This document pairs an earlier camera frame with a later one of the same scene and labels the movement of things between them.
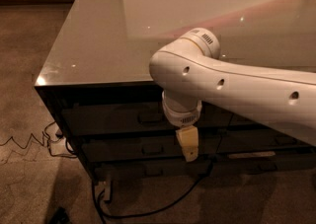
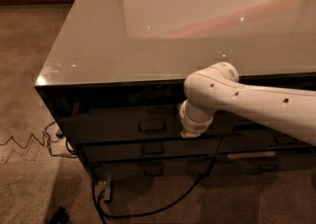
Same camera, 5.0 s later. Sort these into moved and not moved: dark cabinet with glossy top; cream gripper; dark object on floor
Moved: cream gripper
Not moved: dark cabinet with glossy top; dark object on floor
